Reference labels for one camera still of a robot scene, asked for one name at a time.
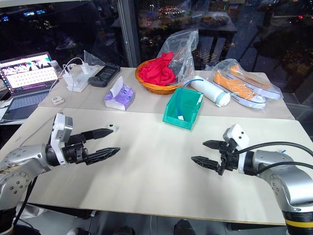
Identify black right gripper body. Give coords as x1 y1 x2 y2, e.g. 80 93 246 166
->
217 139 239 176

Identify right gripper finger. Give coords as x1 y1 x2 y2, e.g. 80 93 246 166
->
191 156 221 172
202 140 224 150

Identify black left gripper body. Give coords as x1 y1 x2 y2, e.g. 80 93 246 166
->
61 133 89 165

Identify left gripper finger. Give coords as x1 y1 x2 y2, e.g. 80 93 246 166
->
85 147 121 165
80 128 114 141

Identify purple tissue pack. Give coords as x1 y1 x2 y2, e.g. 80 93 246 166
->
104 75 136 112

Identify green plastic bin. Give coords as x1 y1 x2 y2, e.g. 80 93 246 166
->
162 88 205 130

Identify white power strip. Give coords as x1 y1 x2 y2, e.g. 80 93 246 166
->
66 64 107 93

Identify white bottle with pale cap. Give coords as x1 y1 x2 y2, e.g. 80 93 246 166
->
190 75 231 108

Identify black handheld device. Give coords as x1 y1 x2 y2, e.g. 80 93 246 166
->
88 62 121 88

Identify orange canvas sneaker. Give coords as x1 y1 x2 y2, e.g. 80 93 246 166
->
228 64 285 100
213 70 267 110

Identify dark rounded shape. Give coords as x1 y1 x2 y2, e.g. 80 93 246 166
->
174 219 197 235

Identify grey open laptop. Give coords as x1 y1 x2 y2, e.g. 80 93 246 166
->
0 51 60 121

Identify orange wicker basket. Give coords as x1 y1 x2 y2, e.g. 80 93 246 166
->
134 58 183 94

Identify small clear plastic bag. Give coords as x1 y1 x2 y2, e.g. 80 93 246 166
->
83 49 106 67

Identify clear water bottle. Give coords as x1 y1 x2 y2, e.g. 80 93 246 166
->
50 59 61 79

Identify orange sneakers in bag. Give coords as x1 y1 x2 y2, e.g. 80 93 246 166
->
204 58 286 111

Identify red cloth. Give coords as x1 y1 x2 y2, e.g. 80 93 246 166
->
139 51 178 87

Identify large clear plastic bag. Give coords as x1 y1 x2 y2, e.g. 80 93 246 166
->
162 27 200 85

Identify bagged snacks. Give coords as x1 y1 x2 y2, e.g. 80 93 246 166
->
200 11 231 28

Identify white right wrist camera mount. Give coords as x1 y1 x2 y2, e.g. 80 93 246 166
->
222 123 250 175

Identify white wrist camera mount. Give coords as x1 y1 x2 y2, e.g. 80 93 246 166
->
222 123 250 175
49 113 74 167

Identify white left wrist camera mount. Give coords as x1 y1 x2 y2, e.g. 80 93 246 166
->
49 113 74 167

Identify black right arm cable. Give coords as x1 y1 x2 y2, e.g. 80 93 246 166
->
229 141 313 176

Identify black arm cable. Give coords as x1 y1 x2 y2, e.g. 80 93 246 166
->
229 141 313 176
11 176 38 230

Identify blue ribbon cable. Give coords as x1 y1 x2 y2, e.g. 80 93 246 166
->
176 77 199 121

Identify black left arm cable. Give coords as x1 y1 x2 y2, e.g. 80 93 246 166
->
11 176 38 230

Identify grey window frame post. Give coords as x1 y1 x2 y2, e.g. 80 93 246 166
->
116 0 142 68

